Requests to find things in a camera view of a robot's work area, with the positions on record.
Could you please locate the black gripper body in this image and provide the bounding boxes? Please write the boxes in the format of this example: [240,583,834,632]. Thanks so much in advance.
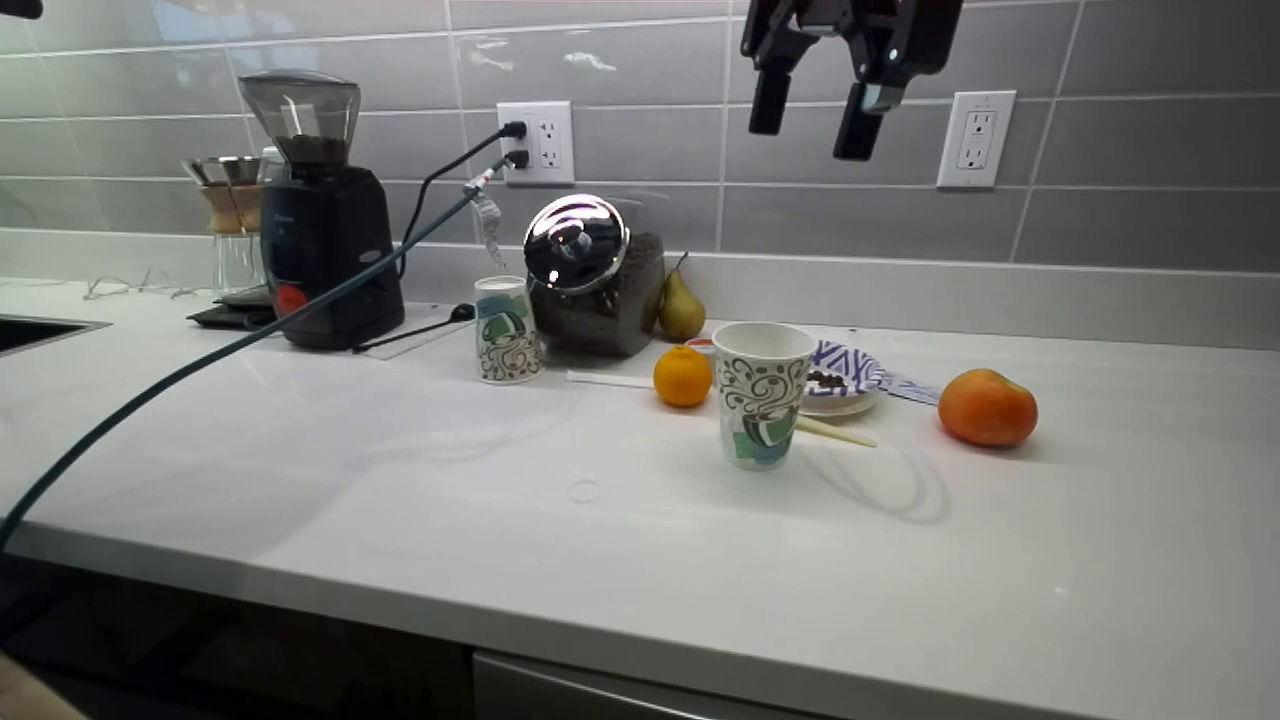
[741,0,966,87]

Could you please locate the large patterned paper cup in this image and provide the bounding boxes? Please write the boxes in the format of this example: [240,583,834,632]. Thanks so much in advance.
[707,319,814,474]

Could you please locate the cream plastic spoon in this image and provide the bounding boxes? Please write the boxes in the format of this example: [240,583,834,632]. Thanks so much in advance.
[794,412,884,453]

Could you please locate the blue patterned bowl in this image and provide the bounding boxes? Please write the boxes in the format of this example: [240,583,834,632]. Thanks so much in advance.
[798,335,887,424]

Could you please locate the small patterned paper cup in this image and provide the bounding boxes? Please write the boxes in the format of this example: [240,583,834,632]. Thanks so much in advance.
[472,278,546,386]

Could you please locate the glass pour-over carafe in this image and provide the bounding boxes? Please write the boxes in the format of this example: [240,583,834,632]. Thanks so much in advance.
[179,149,279,305]

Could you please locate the white outlet with plugs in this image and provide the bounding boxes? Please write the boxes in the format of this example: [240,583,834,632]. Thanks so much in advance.
[493,96,578,188]

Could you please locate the green pear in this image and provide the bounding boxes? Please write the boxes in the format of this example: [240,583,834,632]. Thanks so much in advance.
[646,252,707,347]

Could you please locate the blue white packet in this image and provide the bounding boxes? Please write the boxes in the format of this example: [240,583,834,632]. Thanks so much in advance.
[865,353,941,410]

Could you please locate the brown bag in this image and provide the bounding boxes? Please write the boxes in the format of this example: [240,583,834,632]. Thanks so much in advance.
[528,219,669,360]

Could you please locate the small orange tangerine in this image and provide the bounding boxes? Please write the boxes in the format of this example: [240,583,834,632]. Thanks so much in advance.
[646,342,721,412]

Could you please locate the red orange peach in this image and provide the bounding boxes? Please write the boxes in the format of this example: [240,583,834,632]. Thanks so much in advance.
[935,363,1038,453]

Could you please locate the black coffee grinder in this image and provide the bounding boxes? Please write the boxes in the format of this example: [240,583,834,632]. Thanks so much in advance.
[235,71,409,358]

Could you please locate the dark lower cabinet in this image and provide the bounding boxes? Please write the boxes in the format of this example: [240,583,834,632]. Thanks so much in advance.
[0,549,814,720]

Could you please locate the empty white wall outlet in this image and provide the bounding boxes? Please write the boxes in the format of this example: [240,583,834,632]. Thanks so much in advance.
[931,87,1020,194]

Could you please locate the black power cord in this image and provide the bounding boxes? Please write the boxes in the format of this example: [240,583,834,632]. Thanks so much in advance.
[394,118,531,283]

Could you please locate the thin black cord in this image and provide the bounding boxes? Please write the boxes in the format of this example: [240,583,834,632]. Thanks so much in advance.
[348,302,480,358]

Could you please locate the dark teal cable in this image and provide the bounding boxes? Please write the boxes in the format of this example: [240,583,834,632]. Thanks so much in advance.
[0,149,531,553]

